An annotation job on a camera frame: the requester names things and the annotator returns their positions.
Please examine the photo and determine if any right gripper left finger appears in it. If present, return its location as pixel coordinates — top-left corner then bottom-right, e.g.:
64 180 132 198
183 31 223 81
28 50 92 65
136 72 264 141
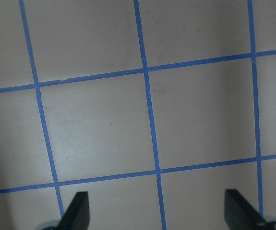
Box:
60 192 90 230

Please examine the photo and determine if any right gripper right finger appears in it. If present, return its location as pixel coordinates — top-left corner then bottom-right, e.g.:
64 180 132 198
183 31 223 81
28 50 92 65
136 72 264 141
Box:
225 189 266 230

